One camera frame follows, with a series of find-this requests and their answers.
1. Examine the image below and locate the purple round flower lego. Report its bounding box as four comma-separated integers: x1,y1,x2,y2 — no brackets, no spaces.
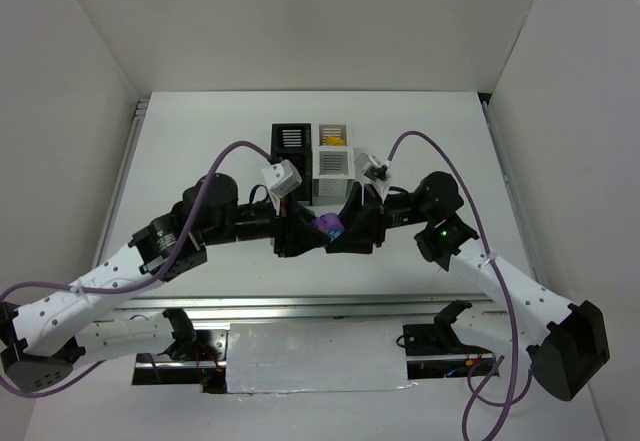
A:
312,213,344,234

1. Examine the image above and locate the yellow lego brick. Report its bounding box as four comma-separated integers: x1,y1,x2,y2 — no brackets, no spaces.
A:
325,136,346,146

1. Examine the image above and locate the small green lego brick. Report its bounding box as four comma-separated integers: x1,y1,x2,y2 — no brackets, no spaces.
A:
327,229,344,241

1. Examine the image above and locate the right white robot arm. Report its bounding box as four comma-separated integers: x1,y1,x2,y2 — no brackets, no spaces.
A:
326,171,610,401

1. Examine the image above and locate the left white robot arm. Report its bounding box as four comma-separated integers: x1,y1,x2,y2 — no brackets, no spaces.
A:
1,174,330,397

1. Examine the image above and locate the white slotted container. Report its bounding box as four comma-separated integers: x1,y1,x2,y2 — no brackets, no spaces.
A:
312,124,355,205

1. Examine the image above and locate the black slotted container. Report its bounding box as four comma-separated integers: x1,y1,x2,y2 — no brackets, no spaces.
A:
270,123,313,206

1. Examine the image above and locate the white tape covered plate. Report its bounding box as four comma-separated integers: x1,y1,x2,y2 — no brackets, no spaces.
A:
226,320,410,394

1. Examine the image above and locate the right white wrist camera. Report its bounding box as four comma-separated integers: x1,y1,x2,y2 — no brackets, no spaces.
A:
354,152,391,201

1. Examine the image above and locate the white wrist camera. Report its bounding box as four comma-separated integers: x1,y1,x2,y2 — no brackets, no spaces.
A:
261,159,302,198
354,152,391,201

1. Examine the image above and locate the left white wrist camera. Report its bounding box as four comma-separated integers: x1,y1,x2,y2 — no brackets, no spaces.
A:
261,159,302,198

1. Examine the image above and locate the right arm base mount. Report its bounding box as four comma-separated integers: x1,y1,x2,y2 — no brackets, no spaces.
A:
396,300,495,380

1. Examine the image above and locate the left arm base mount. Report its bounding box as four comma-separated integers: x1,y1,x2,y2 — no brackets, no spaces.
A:
132,308,229,394

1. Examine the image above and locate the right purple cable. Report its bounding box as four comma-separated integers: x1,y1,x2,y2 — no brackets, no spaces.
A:
384,131,534,441

